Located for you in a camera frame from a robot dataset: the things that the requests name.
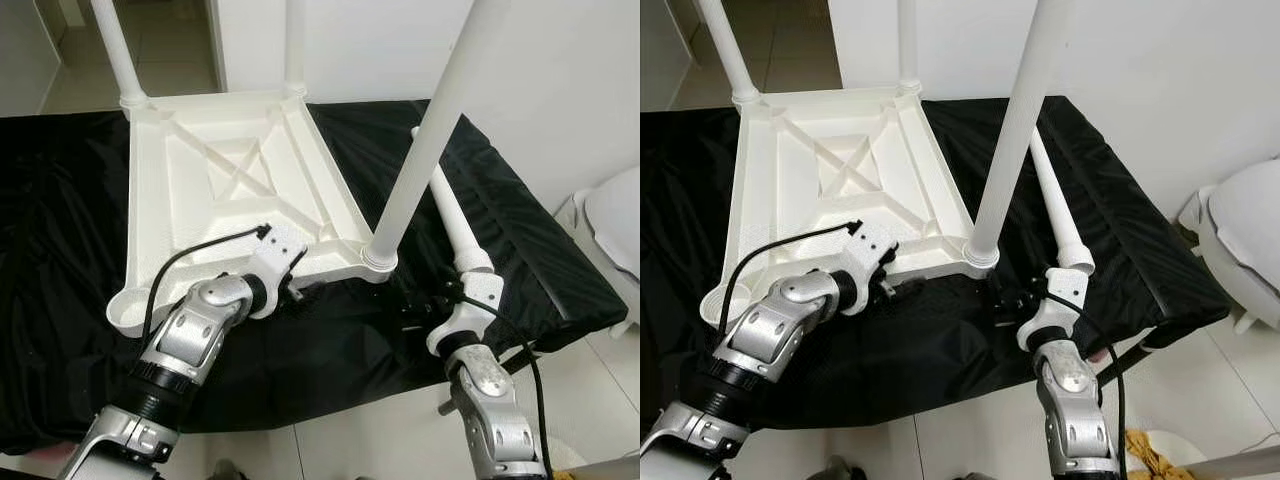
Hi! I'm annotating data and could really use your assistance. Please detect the grey metal pole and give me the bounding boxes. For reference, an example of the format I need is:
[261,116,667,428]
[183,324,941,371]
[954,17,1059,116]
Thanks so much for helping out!
[575,455,641,480]
[1190,445,1280,480]

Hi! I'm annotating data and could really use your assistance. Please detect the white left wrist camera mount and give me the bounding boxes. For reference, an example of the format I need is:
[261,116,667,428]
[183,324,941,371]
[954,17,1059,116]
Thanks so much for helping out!
[838,221,899,316]
[243,224,309,319]

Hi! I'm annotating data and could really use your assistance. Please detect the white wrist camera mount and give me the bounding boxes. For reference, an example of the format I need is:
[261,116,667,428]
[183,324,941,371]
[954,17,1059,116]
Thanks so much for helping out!
[243,224,309,319]
[1017,267,1087,352]
[838,221,899,316]
[426,271,502,357]

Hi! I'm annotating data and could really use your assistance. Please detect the black tablecloth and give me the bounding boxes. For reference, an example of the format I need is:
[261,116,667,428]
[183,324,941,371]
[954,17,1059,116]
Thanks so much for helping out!
[0,98,631,453]
[640,95,1233,433]

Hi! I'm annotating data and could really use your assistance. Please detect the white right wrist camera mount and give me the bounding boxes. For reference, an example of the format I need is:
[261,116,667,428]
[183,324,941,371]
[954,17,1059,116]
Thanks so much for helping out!
[1017,267,1087,352]
[426,271,502,357]

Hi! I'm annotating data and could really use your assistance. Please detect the white round basin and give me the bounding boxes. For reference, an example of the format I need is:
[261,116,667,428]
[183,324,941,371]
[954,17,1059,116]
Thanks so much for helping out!
[1124,428,1206,480]

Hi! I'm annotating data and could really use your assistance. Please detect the white plastic table leg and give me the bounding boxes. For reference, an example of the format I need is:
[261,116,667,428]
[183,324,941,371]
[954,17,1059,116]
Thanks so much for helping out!
[897,0,923,96]
[411,126,497,277]
[90,0,153,111]
[1029,127,1097,277]
[697,0,763,107]
[283,0,309,99]
[362,0,513,271]
[963,0,1077,269]

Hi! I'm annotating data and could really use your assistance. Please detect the white plastic table top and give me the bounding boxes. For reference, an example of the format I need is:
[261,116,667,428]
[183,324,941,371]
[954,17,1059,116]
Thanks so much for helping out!
[105,88,398,337]
[700,85,1001,323]

